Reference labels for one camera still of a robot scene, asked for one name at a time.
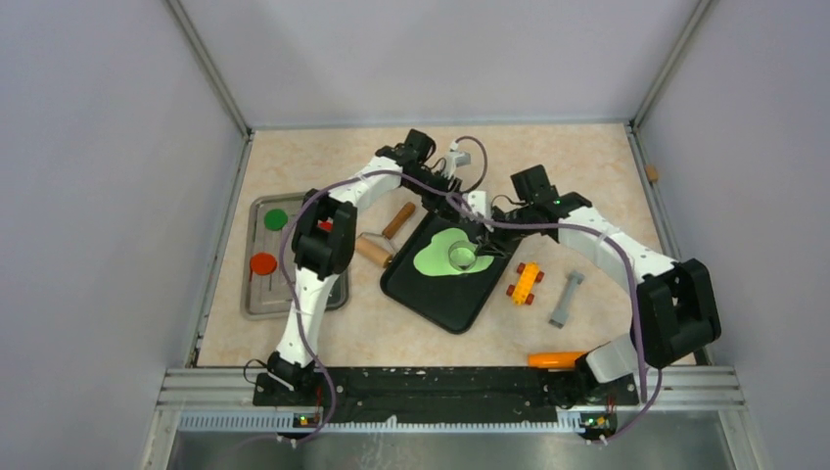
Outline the silver metal tray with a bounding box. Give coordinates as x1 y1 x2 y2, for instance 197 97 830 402
241 191 351 321

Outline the orange handled tool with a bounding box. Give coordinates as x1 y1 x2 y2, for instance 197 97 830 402
527 352 585 370

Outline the purple cable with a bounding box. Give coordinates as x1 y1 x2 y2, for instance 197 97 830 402
447 194 664 446
277 136 488 448

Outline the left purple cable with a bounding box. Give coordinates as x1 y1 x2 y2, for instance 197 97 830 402
277 136 488 448

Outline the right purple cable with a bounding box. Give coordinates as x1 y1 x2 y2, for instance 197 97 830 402
447 194 664 446

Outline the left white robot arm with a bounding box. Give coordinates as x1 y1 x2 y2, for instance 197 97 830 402
266 129 461 405

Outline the orange dough disc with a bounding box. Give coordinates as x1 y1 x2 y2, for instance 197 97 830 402
249 252 278 276

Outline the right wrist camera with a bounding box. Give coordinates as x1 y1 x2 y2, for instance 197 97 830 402
463 190 492 221

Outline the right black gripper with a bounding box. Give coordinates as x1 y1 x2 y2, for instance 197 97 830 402
475 205 534 258

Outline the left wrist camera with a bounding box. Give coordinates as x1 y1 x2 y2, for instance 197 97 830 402
441 144 472 177

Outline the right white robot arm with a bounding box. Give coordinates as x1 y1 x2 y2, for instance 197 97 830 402
463 165 721 403

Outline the small wooden cork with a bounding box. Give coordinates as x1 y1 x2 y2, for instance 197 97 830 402
644 164 660 184

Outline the round metal cookie cutter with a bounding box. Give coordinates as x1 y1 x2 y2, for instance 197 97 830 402
447 240 478 272

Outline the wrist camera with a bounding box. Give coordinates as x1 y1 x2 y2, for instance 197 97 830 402
463 190 492 221
441 144 472 177

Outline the green dough disc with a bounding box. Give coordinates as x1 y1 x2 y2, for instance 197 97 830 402
263 209 289 232

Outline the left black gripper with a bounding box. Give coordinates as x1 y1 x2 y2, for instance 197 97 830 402
403 169 461 227

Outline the yellow toy brick car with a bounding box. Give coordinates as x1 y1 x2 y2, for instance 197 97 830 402
506 262 545 306

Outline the black baking tray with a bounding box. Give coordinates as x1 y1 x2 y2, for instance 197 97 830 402
380 213 519 334

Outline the grey plastic bolt toy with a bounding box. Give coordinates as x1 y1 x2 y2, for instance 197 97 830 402
548 270 585 329

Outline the wooden dough roller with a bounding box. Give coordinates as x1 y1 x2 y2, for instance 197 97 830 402
355 202 416 268

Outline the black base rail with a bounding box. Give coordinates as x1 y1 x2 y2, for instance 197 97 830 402
253 366 639 426

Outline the green dough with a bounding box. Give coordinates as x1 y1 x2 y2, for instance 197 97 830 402
413 228 494 277

